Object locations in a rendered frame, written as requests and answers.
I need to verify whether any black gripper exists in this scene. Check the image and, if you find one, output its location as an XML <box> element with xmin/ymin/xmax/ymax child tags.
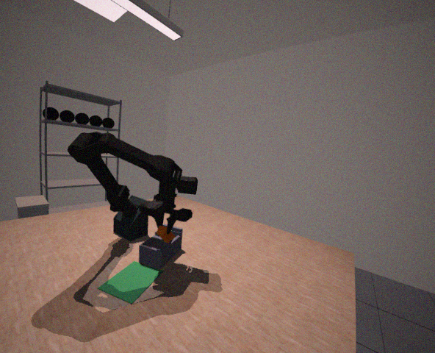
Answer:
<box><xmin>140</xmin><ymin>192</ymin><xmax>193</xmax><ymax>235</ymax></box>

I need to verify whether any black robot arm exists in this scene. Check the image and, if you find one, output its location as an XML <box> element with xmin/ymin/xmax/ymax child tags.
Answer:
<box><xmin>67</xmin><ymin>132</ymin><xmax>198</xmax><ymax>218</ymax></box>

